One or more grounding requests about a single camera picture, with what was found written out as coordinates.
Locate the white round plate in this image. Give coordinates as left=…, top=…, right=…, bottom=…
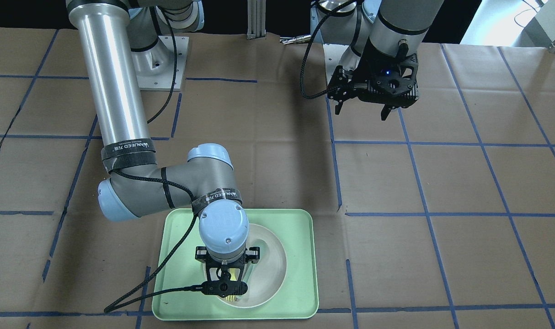
left=219, top=223, right=287, bottom=308

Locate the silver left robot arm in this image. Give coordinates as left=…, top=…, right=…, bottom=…
left=300, top=0, right=443, bottom=120

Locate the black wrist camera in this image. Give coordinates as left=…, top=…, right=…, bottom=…
left=201, top=280, right=248, bottom=297

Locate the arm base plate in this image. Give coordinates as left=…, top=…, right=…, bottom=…
left=323, top=44, right=362, bottom=86
left=132, top=36, right=190, bottom=91

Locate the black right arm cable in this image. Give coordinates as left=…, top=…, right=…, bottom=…
left=104, top=0, right=244, bottom=314

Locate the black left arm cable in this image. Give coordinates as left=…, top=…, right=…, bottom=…
left=299, top=0, right=358, bottom=100

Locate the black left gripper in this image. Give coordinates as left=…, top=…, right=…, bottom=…
left=327, top=43, right=420, bottom=121

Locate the aluminium frame post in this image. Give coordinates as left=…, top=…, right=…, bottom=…
left=246, top=0, right=267, bottom=40

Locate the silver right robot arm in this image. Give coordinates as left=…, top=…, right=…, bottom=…
left=67, top=0, right=259, bottom=265

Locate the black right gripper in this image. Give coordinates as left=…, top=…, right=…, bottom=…
left=195, top=246, right=260, bottom=280

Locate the light green tray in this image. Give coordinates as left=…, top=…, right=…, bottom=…
left=152, top=209, right=319, bottom=321

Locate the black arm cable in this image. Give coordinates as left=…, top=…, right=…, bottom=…
left=104, top=0, right=244, bottom=314
left=299, top=0, right=358, bottom=100

